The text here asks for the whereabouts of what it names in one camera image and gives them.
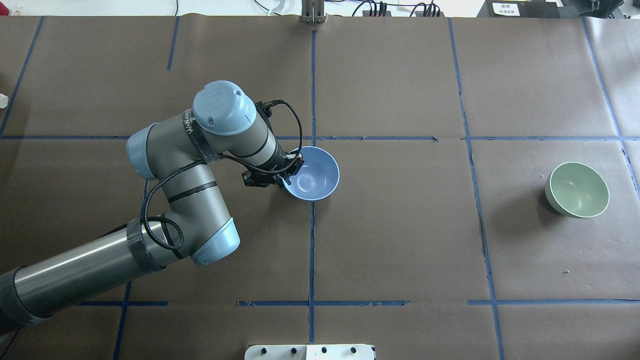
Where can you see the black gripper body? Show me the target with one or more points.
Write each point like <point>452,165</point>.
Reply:
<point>278,160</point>

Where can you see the blue bowl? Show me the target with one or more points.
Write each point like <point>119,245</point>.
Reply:
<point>318,177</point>

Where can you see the green bowl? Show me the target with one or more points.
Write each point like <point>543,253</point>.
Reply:
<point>576,190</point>

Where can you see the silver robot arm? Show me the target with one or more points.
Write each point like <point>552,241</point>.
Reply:
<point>183,216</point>

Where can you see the brown paper table cover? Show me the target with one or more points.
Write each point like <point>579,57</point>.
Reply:
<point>487,206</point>

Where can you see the black power box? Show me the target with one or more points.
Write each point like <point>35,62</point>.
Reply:
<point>529,9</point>

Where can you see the aluminium frame post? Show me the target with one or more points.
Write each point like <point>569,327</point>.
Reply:
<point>313,11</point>

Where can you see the white pillar with base plate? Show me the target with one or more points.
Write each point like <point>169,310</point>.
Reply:
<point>347,351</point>

